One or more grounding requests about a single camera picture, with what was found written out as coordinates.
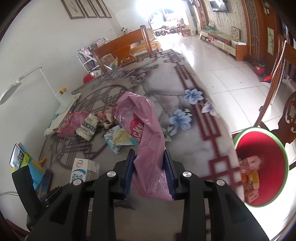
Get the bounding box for yellow juice carton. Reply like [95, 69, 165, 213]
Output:
[239, 155, 263, 204]

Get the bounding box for pink plastic bag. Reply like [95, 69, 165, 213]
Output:
[114, 92, 172, 201]

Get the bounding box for light blue snack wrapper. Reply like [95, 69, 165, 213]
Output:
[104, 125, 139, 154]

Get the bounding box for newspaper ball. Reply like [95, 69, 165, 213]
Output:
[97, 109, 115, 130]

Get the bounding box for blue plastic phone stand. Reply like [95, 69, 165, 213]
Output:
[11, 143, 53, 192]

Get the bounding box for white milk carton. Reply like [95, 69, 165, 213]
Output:
[70, 158, 100, 182]

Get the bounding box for red bin with green rim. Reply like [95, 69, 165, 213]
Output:
[234, 127, 288, 207]

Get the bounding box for stack of books and papers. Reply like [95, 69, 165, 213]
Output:
[44, 93, 81, 137]

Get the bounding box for white printed paper bag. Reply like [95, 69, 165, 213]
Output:
[75, 113, 98, 141]

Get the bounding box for magenta foil snack bag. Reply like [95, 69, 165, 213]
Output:
[57, 111, 89, 138]

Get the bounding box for white desk lamp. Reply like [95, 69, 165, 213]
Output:
[1, 65, 75, 114]

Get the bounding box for low wooden tv cabinet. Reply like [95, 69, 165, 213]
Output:
[199, 30, 247, 61]

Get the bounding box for wooden chair beside table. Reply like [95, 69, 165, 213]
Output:
[254, 35, 295, 145]

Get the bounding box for wooden chair across table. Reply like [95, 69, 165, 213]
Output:
[91, 25, 152, 74]

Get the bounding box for framed pictures on wall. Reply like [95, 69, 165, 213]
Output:
[61, 0, 112, 20]

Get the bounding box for wall mounted television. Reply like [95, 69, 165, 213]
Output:
[209, 0, 229, 13]

